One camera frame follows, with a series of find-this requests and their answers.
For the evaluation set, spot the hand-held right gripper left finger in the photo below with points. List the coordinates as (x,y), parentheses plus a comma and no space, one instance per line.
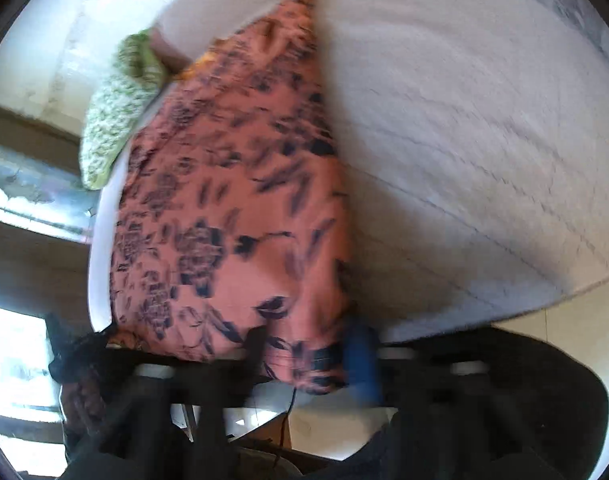
(252,360)

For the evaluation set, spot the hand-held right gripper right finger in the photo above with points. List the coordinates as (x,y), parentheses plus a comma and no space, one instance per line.
(364,365)

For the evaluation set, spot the orange floral garment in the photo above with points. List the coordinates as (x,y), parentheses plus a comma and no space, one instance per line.
(224,200)

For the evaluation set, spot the green patterned pillow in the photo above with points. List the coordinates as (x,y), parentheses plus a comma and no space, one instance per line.
(115,120)

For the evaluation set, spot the pink quilted bed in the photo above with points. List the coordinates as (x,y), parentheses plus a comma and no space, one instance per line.
(459,135)

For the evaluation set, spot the pink and brown bolster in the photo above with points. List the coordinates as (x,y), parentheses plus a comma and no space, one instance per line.
(165,52)

